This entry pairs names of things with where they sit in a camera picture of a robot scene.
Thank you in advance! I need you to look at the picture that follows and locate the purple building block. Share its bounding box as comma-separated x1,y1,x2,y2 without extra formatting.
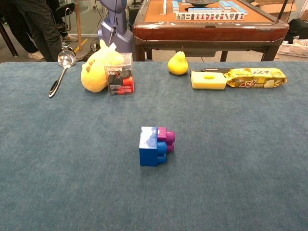
157,127,176,153

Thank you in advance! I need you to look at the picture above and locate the blue building block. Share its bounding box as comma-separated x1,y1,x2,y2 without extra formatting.
139,126,168,167

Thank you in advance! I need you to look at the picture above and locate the lavender robot base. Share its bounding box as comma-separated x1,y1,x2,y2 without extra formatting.
97,0,134,61

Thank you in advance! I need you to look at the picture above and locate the clear box of capsules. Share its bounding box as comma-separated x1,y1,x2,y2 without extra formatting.
104,52,135,96

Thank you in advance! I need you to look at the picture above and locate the yellow pear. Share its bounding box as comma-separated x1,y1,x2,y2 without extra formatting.
167,46,189,76

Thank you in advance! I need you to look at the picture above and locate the yellow sponge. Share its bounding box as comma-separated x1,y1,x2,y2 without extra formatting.
191,71,228,91

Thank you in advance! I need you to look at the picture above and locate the yellow plush toy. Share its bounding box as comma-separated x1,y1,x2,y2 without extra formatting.
80,39,126,93

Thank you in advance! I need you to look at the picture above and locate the brown mahjong table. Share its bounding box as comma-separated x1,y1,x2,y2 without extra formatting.
132,0,290,62

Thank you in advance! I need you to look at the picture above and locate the gold snack packet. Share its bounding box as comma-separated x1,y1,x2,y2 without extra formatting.
223,68,288,89

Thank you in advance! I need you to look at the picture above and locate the face-showing mahjong tile row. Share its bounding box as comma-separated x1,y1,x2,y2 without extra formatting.
175,12,245,21

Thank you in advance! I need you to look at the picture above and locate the person in tan shoes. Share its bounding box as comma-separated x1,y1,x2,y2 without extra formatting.
47,0,79,43

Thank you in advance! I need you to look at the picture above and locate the dark bowl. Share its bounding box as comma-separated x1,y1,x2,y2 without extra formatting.
185,0,216,7

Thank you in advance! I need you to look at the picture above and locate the black metal chair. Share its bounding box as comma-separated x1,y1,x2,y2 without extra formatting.
55,2,76,32

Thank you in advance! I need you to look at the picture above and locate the person in black trousers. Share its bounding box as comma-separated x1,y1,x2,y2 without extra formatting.
0,0,62,63

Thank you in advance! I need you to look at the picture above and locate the white plastic basket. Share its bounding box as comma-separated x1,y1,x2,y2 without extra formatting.
277,42,308,58

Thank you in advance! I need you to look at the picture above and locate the dark furniture leg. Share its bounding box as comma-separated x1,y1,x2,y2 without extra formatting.
0,23,19,57

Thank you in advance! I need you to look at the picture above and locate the black pole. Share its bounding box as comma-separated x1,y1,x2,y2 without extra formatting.
277,0,289,23

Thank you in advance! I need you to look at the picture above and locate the black bag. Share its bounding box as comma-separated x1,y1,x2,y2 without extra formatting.
286,18,308,44

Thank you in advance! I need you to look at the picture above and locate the steel ladle black handle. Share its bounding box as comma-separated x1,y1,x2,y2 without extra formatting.
48,50,77,98

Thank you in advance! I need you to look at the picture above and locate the wooden post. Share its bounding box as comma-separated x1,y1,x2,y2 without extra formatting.
74,0,83,51

